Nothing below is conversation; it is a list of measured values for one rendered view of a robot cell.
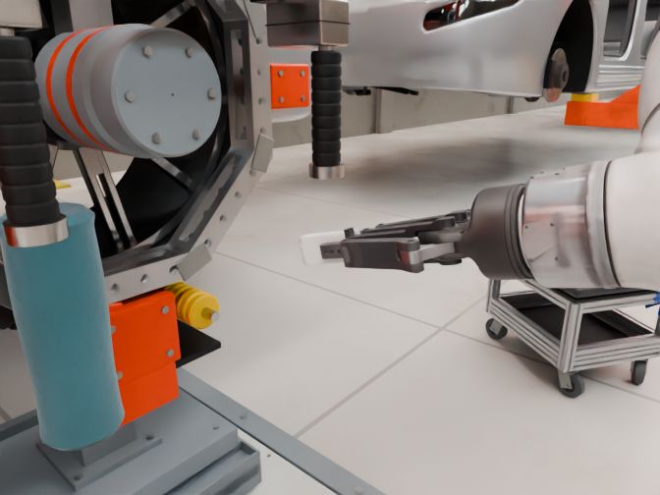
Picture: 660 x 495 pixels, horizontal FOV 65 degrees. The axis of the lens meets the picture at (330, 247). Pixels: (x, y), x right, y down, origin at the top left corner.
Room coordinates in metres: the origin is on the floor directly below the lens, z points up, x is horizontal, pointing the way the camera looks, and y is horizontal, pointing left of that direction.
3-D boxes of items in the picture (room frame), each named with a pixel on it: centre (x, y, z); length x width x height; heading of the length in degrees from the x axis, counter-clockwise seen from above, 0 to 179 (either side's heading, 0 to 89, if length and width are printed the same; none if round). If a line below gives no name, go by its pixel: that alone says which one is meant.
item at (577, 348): (1.46, -0.76, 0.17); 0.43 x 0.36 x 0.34; 15
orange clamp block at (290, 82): (0.91, 0.09, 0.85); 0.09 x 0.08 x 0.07; 139
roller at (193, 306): (0.82, 0.29, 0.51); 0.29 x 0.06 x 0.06; 49
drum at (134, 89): (0.62, 0.24, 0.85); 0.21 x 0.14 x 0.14; 49
